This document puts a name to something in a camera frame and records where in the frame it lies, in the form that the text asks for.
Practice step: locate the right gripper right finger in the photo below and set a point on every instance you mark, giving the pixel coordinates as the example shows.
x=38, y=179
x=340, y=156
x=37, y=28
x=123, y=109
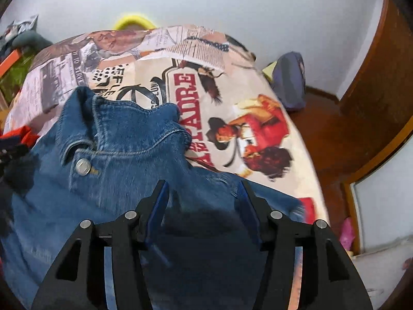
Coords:
x=329, y=279

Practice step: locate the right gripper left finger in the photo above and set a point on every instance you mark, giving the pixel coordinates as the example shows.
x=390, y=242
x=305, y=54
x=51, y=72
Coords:
x=100, y=264

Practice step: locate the blue denim jacket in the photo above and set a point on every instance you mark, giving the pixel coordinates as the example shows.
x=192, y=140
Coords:
x=98, y=161

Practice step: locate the pink croc shoe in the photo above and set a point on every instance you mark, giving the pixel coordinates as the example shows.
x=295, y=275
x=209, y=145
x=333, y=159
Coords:
x=347, y=235

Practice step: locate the white mini fridge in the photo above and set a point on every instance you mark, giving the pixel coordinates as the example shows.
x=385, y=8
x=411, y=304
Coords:
x=382, y=270

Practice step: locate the red folded cloth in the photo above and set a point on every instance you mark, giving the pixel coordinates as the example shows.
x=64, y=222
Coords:
x=23, y=135

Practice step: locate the newspaper print bed quilt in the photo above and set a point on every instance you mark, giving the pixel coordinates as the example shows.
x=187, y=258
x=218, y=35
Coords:
x=236, y=122

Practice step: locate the brown wooden door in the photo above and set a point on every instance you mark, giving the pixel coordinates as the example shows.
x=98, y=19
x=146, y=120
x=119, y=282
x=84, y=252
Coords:
x=379, y=100

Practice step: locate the grey purple backpack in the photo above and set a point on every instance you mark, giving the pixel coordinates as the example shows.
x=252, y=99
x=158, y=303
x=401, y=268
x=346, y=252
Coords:
x=288, y=81

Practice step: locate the green patterned box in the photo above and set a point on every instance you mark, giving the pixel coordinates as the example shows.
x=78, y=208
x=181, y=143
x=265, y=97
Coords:
x=13, y=79

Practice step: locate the orange flat box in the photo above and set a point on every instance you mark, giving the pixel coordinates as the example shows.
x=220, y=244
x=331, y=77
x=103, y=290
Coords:
x=13, y=57

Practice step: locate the grey green plush toy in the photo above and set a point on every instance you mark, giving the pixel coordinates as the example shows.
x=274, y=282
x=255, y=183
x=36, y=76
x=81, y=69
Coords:
x=30, y=39

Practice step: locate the yellow round hoop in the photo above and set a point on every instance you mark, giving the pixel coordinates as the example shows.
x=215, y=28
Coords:
x=134, y=22

